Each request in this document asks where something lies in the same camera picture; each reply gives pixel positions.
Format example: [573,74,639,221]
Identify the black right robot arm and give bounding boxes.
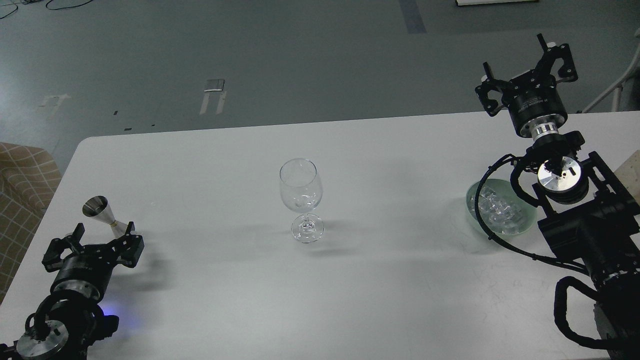
[472,34,640,360]

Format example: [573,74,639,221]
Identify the steel double jigger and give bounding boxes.
[82,195,128,239]

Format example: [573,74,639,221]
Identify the beige foam block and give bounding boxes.
[614,150,640,204]

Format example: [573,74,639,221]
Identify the green bowl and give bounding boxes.
[465,178,537,239]

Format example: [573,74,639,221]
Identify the clear ice cubes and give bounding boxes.
[478,186,527,236]

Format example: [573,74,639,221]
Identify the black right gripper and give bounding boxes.
[475,33,579,137]

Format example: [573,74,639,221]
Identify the white chair frame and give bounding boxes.
[581,44,640,114]

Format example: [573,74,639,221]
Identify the clear wine glass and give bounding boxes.
[279,158,325,244]

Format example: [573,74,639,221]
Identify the white board on floor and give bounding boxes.
[455,0,537,7]

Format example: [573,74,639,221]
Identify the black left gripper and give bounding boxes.
[42,222,145,301]

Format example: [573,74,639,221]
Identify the black floor cables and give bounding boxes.
[0,0,95,20]

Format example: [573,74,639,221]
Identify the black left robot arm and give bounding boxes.
[1,221,145,360]

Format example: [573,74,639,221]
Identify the beige checkered sofa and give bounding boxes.
[0,142,62,300]

